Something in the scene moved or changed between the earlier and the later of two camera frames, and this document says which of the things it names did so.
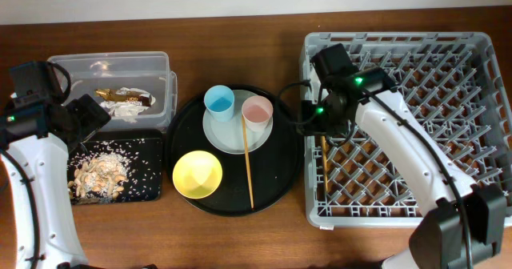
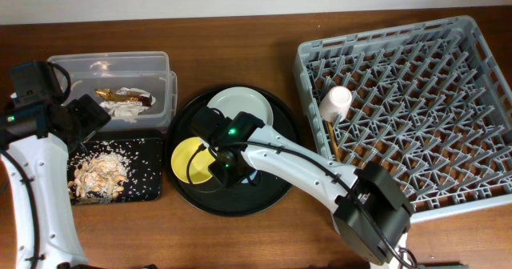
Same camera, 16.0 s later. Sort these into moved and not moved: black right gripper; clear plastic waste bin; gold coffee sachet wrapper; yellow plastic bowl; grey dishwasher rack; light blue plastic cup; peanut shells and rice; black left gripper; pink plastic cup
Moved: black right gripper; yellow plastic bowl; pink plastic cup; light blue plastic cup
Not moved: black left gripper; clear plastic waste bin; gold coffee sachet wrapper; grey dishwasher rack; peanut shells and rice
